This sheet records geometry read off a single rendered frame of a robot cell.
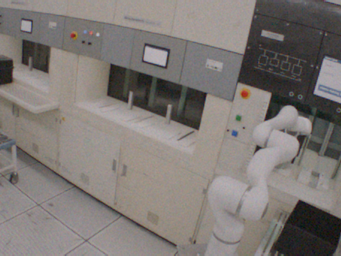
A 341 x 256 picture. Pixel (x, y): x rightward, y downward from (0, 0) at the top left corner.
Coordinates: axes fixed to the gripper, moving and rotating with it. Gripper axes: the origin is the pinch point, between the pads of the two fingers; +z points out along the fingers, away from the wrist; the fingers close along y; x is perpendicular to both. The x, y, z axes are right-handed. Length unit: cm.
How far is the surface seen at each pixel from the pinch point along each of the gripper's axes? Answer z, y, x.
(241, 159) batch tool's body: -33.6, -23.4, -26.4
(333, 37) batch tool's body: -38, 6, 57
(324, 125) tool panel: 51, 28, -10
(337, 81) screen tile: -39, 15, 36
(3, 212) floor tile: -86, -185, -123
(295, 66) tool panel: -36, -9, 36
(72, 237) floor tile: -68, -121, -122
